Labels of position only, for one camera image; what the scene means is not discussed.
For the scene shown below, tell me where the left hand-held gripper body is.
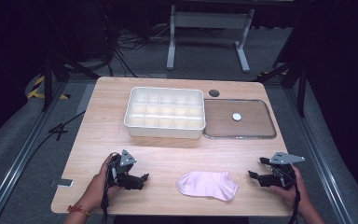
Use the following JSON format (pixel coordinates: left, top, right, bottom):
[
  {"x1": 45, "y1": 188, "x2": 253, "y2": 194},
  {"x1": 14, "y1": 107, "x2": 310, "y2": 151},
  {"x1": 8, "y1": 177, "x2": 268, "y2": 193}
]
[{"x1": 106, "y1": 148, "x2": 145, "y2": 190}]

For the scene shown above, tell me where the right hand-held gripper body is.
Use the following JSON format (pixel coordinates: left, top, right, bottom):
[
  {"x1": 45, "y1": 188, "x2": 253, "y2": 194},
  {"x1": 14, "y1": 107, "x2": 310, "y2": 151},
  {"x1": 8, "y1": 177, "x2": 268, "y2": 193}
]
[{"x1": 260, "y1": 151, "x2": 306, "y2": 191}]

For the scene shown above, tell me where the pink sock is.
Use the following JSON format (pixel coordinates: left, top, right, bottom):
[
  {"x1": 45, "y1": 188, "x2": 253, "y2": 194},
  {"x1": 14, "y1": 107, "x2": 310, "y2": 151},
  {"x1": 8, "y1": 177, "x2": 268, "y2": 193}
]
[{"x1": 175, "y1": 170, "x2": 240, "y2": 203}]

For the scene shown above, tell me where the white divided storage box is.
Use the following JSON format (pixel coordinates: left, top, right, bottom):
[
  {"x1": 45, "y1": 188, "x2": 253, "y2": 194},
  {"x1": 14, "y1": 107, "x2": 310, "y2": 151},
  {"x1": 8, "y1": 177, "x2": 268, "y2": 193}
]
[{"x1": 123, "y1": 86, "x2": 207, "y2": 140}]

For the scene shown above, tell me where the person's right hand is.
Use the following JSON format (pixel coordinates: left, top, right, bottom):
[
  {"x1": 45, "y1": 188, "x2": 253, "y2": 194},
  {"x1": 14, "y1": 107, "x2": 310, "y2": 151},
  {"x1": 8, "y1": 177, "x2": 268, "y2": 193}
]
[{"x1": 268, "y1": 165, "x2": 312, "y2": 213}]

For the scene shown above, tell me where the person's left hand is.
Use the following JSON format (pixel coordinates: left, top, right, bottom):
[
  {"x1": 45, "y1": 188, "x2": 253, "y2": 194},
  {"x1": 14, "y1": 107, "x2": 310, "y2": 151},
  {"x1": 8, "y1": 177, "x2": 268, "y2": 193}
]
[{"x1": 79, "y1": 152, "x2": 123, "y2": 215}]

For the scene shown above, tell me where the clear plastic lid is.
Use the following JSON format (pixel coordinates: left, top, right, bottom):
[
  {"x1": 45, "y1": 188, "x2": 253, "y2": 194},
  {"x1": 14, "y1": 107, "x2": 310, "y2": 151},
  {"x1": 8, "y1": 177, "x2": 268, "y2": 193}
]
[{"x1": 202, "y1": 98, "x2": 278, "y2": 140}]

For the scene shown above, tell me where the grey tape piece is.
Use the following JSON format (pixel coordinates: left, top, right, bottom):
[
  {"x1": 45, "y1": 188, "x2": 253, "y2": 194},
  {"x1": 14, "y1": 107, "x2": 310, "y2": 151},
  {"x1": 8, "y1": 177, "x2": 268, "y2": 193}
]
[{"x1": 49, "y1": 177, "x2": 75, "y2": 189}]

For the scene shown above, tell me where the black tape floor mark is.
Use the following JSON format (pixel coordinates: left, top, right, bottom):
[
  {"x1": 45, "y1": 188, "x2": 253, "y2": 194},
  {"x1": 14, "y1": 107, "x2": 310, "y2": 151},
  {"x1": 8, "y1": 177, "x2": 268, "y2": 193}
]
[{"x1": 48, "y1": 122, "x2": 70, "y2": 142}]

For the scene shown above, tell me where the black tripod stand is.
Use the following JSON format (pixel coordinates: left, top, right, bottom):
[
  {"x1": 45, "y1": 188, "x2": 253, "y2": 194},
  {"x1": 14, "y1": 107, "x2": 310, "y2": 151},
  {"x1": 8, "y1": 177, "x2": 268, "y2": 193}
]
[
  {"x1": 254, "y1": 12, "x2": 312, "y2": 119},
  {"x1": 39, "y1": 0, "x2": 101, "y2": 113}
]

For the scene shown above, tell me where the yellow black floor tape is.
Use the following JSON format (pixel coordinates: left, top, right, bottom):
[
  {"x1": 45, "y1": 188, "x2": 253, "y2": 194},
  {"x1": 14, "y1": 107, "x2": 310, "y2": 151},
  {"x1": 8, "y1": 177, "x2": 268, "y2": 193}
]
[{"x1": 26, "y1": 75, "x2": 72, "y2": 101}]

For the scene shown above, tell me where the right hand-held gripper cable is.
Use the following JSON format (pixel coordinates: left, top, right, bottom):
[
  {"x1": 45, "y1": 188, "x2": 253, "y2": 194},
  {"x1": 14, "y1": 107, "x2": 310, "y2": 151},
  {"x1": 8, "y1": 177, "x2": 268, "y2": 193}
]
[{"x1": 288, "y1": 172, "x2": 303, "y2": 224}]

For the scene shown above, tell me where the hand-held gripper cable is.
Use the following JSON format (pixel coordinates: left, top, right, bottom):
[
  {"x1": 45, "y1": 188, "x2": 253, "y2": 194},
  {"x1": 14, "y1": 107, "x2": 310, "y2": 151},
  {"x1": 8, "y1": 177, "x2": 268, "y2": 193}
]
[
  {"x1": 288, "y1": 172, "x2": 303, "y2": 224},
  {"x1": 100, "y1": 185, "x2": 111, "y2": 224}
]

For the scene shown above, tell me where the left hand-held gripper cable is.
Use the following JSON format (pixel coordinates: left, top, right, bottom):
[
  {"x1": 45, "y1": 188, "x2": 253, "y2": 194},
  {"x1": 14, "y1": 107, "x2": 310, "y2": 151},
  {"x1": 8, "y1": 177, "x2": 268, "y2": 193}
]
[{"x1": 100, "y1": 185, "x2": 111, "y2": 224}]

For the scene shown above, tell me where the aluminium floor rail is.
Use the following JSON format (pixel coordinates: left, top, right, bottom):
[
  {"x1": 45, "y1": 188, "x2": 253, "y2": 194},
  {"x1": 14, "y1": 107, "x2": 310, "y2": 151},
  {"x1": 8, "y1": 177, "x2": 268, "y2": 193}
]
[
  {"x1": 282, "y1": 87, "x2": 357, "y2": 224},
  {"x1": 0, "y1": 79, "x2": 68, "y2": 224}
]

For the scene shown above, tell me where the red string bracelet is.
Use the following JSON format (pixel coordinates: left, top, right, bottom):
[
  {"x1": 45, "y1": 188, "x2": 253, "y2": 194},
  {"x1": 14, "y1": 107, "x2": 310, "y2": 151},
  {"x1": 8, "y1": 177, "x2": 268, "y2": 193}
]
[{"x1": 66, "y1": 204, "x2": 92, "y2": 217}]

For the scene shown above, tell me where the thin black floor cable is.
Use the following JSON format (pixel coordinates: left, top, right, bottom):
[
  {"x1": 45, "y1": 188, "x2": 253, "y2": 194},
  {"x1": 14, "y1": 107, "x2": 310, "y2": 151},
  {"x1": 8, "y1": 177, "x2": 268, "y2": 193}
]
[{"x1": 27, "y1": 109, "x2": 87, "y2": 157}]

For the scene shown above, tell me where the bundle of black floor cables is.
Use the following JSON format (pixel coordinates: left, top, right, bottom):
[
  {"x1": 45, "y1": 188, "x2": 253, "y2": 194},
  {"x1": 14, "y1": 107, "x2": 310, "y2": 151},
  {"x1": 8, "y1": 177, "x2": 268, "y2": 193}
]
[{"x1": 103, "y1": 22, "x2": 172, "y2": 78}]

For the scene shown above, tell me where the grey metal table frame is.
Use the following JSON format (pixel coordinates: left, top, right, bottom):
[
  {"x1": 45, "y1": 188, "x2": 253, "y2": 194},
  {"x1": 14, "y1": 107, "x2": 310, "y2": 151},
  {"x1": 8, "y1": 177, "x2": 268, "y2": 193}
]
[{"x1": 166, "y1": 4, "x2": 256, "y2": 75}]

